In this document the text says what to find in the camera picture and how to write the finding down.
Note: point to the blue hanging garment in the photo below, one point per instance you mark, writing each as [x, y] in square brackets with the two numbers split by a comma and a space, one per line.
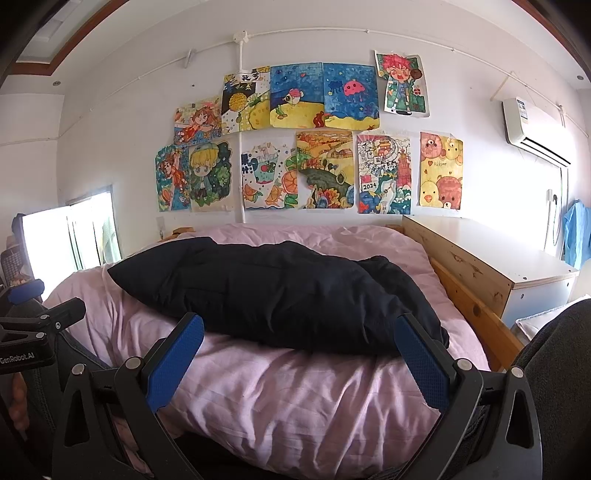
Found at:
[577, 230]

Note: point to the white air conditioner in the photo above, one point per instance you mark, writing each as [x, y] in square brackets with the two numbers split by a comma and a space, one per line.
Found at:
[531, 124]

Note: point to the person's left hand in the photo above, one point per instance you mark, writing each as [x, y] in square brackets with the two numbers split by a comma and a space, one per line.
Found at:
[19, 399]

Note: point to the vertical white conduit pipe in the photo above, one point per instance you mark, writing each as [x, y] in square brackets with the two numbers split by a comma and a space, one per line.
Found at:
[242, 115]

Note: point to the fish and sea drawing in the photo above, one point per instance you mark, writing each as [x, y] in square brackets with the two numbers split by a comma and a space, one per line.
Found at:
[295, 97]

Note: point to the slanted white conduit pipe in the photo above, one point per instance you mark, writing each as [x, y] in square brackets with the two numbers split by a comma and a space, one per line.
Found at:
[138, 85]

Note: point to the red-haired boy drawing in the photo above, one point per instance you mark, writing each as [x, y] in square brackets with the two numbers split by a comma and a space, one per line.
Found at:
[401, 85]

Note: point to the tower and elephant drawing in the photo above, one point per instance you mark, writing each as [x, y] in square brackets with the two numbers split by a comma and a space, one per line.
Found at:
[383, 173]

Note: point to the pineapple drawing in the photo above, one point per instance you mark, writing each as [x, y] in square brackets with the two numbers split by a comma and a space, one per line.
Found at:
[244, 101]

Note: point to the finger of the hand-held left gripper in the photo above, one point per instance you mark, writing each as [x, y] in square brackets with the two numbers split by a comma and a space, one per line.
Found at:
[25, 290]
[60, 311]

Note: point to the white wall outlet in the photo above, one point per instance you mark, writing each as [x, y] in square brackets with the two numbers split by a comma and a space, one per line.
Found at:
[160, 228]

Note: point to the white and pine cabinet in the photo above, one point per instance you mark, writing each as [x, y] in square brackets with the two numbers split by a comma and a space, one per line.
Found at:
[489, 249]

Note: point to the dark navy puffer jacket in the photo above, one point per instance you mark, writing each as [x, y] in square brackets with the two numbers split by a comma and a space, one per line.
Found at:
[277, 286]

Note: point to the pink duvet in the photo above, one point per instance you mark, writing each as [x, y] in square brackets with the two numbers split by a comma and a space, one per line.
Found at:
[300, 392]

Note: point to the bears and chick drawing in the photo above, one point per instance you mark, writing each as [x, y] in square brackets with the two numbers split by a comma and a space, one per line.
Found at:
[441, 170]

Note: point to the blond boy green cap drawing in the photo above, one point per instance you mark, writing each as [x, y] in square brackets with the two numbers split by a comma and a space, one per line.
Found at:
[210, 177]

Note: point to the bright window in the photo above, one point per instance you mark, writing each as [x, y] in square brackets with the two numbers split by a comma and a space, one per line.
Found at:
[51, 240]

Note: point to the orange-haired girl flower drawing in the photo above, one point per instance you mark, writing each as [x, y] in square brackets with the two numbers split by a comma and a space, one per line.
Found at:
[171, 177]

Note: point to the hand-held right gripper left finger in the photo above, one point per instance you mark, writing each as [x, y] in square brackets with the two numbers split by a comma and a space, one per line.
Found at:
[178, 360]

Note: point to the wood-framed ceiling window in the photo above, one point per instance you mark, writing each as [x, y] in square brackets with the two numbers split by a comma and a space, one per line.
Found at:
[55, 32]

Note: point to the wooden bed frame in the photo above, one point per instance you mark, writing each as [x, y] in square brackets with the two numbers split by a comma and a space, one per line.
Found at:
[471, 300]

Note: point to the dark grey fleece clothing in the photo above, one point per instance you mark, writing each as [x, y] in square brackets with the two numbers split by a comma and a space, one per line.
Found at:
[563, 369]

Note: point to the white quilted cushion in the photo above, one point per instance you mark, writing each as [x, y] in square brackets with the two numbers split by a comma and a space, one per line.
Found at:
[538, 325]

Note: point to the fields and river landscape drawing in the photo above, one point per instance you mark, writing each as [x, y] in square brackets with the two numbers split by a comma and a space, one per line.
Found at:
[325, 170]

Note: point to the anime girl orange hair drawing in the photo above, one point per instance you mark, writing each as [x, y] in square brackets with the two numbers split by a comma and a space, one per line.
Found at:
[198, 120]

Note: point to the black mesh object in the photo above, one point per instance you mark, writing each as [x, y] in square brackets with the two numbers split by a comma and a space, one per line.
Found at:
[10, 263]

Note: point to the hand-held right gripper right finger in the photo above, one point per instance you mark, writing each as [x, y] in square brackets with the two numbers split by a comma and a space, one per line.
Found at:
[422, 364]

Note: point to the white conduit junction box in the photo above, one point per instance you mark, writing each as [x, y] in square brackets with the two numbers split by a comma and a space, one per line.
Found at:
[241, 36]

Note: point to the pink jellyfish drawing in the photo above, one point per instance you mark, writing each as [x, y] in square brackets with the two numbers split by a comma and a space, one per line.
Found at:
[351, 94]

